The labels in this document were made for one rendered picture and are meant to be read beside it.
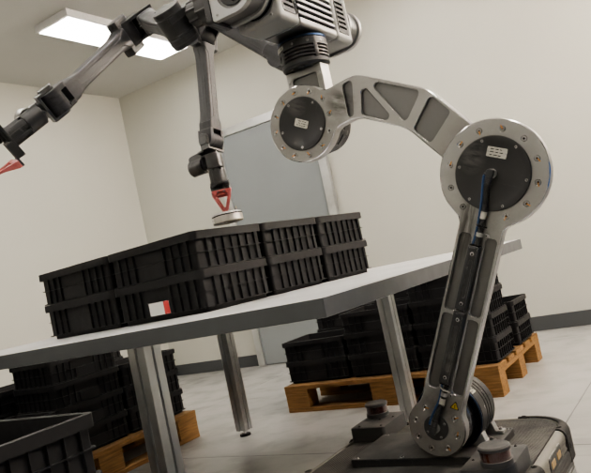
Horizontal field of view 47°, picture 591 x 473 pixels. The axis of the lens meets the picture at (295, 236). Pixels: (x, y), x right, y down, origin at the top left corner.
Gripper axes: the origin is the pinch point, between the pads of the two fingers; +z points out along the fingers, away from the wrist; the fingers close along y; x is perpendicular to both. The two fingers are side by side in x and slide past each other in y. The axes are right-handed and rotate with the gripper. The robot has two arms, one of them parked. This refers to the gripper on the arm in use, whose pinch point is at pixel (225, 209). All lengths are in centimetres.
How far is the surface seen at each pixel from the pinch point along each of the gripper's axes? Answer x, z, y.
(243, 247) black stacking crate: 2.1, 15.5, 24.1
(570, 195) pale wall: 231, 14, -198
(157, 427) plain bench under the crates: -30, 57, 54
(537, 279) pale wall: 204, 64, -221
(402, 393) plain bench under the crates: 58, 86, -62
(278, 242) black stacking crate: 13.8, 15.6, 12.1
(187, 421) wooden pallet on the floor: -41, 86, -138
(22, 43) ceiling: -109, -187, -262
